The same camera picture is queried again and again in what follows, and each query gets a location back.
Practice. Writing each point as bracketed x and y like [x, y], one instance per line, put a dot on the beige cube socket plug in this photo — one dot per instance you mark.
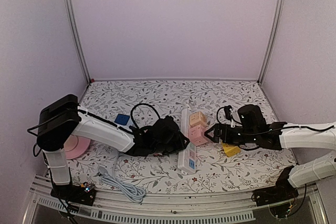
[198, 118]

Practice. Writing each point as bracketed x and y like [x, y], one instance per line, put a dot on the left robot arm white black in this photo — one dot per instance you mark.
[65, 118]

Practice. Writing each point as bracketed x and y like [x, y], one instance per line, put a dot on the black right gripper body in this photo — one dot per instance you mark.
[249, 136]

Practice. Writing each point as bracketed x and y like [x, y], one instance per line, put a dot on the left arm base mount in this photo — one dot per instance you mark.
[83, 194]

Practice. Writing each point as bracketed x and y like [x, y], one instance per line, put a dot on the grey-blue power strip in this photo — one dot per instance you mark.
[130, 124]

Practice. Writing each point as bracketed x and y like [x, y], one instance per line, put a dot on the dark blue cube socket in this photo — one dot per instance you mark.
[122, 119]

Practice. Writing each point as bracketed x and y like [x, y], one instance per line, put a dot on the pink cube socket plug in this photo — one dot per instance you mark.
[196, 135]

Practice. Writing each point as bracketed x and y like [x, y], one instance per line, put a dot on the pink saucer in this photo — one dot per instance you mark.
[75, 146]

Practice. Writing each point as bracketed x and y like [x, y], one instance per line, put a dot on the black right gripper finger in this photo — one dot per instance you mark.
[212, 138]
[213, 129]

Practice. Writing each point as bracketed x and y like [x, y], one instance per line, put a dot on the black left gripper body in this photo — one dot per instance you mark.
[165, 149]

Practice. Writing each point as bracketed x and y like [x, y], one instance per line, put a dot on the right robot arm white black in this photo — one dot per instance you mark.
[252, 128]

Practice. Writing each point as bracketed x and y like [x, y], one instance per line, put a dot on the white power strip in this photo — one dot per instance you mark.
[186, 158]

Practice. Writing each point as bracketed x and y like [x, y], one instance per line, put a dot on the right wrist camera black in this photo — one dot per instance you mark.
[228, 115]

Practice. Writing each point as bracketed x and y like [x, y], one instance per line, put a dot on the right aluminium frame post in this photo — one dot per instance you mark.
[271, 41]

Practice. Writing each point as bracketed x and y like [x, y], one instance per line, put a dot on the floral patterned table mat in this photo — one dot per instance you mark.
[150, 100]

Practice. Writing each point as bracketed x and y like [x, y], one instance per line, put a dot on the yellow cube socket plug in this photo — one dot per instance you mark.
[230, 150]

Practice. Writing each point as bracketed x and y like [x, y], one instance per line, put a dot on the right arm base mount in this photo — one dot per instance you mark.
[282, 190]

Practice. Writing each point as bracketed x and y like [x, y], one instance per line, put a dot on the left aluminium frame post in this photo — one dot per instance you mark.
[76, 40]

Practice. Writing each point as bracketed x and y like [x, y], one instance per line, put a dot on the aluminium frame post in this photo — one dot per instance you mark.
[76, 40]
[271, 41]

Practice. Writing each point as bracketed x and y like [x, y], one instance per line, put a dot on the front aluminium rail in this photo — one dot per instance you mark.
[112, 206]

